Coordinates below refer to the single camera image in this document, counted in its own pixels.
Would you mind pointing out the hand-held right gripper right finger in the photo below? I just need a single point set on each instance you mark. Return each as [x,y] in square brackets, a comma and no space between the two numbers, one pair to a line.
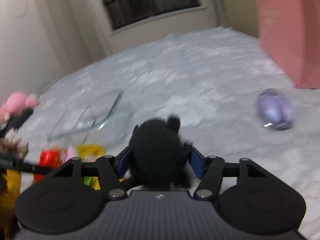
[197,166]

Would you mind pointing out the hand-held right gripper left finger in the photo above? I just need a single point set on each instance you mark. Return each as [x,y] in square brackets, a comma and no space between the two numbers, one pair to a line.
[123,162]

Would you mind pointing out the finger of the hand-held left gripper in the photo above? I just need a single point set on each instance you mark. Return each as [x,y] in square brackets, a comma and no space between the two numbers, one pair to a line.
[35,169]

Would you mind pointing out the black plush toy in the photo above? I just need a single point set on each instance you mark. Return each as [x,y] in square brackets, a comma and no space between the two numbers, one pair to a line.
[157,150]

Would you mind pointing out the clear glass container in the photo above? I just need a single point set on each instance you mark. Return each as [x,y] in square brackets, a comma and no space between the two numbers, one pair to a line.
[100,122]

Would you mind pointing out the purple toy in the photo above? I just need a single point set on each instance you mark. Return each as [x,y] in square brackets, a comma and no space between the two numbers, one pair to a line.
[273,110]

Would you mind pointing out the small green toy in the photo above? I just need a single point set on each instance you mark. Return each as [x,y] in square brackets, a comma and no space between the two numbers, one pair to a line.
[88,181]

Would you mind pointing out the black cloth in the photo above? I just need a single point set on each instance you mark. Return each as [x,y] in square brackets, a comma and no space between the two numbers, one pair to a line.
[15,122]

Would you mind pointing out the pink plush toy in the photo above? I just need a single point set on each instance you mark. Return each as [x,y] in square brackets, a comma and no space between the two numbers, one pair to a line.
[16,102]

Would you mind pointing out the grey patterned mattress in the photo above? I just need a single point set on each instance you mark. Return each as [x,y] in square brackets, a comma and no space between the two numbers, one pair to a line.
[187,80]

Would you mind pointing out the beige headboard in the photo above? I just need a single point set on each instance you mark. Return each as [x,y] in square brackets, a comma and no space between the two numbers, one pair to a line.
[240,10]

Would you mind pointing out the dark window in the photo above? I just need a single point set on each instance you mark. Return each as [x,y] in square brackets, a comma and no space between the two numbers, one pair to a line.
[150,2]

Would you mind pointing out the pink paper bag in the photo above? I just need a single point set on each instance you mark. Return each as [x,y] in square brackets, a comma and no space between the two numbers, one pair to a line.
[287,30]

